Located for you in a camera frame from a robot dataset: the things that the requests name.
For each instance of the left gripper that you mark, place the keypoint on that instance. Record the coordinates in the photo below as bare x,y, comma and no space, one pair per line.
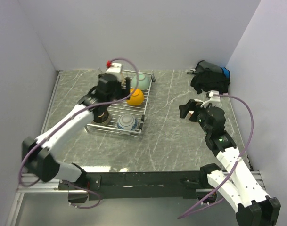
122,93

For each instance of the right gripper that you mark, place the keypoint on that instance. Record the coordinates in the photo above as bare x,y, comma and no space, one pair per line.
184,109

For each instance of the yellow bowl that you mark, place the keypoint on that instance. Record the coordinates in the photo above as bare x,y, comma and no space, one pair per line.
136,98

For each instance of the white and blue floral bowl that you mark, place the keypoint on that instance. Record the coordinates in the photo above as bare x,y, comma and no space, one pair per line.
127,123

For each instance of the dark brown bowl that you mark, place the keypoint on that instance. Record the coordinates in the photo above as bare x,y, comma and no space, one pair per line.
103,119

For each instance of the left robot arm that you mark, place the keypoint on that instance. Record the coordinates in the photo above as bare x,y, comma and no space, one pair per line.
39,154

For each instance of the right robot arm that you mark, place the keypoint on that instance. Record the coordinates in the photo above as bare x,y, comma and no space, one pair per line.
250,202

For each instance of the pale green celadon bowl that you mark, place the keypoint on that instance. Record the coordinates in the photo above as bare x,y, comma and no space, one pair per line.
142,83

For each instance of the black cloth bundle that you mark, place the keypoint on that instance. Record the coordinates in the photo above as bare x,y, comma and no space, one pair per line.
208,76

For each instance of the black base bar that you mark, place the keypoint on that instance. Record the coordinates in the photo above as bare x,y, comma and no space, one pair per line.
118,185

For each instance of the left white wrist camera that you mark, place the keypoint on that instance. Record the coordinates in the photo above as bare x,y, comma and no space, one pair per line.
116,70

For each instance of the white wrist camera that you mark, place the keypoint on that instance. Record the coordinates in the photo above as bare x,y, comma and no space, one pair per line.
213,98
116,70

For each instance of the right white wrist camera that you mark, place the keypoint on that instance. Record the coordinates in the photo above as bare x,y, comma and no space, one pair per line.
213,98

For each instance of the metal wire dish rack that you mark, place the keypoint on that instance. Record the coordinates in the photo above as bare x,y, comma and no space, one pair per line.
117,110

